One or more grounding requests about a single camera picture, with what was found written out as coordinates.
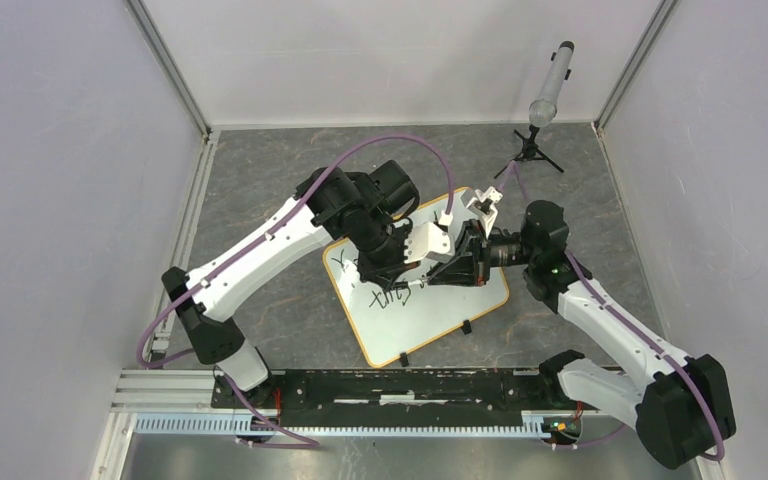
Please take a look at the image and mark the white toothed cable rail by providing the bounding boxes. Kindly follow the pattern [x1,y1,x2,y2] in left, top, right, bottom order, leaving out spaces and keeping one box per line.
[133,412,581,440]

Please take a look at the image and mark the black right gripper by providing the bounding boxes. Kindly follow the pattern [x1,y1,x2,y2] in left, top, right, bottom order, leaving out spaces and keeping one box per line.
[426,219,538,287]

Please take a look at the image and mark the black microphone tripod stand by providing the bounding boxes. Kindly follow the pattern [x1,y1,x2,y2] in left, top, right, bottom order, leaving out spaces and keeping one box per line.
[493,125,565,179]

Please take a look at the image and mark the silver microphone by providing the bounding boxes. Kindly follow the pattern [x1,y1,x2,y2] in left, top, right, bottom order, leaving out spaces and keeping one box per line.
[529,40,575,128]

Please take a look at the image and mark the grey whiteboard wire stand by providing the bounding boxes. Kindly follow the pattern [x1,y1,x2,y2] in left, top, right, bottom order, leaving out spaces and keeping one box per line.
[396,320,473,368]

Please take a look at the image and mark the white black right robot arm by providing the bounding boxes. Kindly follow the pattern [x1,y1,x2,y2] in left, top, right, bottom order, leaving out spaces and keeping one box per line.
[425,200,736,469]

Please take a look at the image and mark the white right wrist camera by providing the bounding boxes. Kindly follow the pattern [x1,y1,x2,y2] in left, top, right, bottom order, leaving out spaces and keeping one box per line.
[464,186,504,238]

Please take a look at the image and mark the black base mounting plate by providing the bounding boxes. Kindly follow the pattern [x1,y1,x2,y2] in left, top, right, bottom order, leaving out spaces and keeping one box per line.
[246,368,593,428]

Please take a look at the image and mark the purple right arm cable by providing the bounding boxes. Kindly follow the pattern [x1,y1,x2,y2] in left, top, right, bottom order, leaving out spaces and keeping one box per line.
[493,160,726,463]

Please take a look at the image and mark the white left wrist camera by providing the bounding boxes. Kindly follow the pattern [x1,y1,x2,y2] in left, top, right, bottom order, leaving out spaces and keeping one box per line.
[404,213,454,264]

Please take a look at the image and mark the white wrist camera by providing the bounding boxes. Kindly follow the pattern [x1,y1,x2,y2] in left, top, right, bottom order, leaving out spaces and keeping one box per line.
[464,186,504,238]
[404,213,454,264]

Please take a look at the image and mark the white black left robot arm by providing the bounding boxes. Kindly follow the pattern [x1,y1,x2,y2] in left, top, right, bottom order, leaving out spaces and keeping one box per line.
[161,160,420,408]

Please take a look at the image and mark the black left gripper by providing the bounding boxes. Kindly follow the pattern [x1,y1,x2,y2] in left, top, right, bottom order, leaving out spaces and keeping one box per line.
[348,212,423,292]

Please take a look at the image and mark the white whiteboard with yellow frame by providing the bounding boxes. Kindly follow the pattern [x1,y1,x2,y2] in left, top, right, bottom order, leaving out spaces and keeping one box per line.
[322,186,510,370]

